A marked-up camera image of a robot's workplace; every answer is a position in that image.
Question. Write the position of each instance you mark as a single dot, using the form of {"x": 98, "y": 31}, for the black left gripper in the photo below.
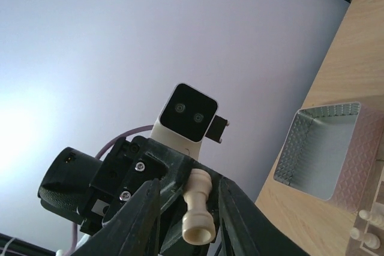
{"x": 129, "y": 165}

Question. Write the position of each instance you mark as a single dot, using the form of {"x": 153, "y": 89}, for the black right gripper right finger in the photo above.
{"x": 245, "y": 230}

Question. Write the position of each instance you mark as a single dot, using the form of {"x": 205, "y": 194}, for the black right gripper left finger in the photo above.
{"x": 133, "y": 231}

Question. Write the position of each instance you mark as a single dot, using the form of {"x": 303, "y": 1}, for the light chess piece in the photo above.
{"x": 369, "y": 239}

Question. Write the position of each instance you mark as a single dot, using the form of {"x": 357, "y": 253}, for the light chess pawn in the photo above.
{"x": 373, "y": 218}

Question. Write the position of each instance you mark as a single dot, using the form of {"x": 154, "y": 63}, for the wooden chess board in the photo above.
{"x": 372, "y": 203}

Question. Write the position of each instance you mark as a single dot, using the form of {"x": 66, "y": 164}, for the silver tin lid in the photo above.
{"x": 329, "y": 151}

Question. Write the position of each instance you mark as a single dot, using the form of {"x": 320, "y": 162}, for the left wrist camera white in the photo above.
{"x": 187, "y": 118}

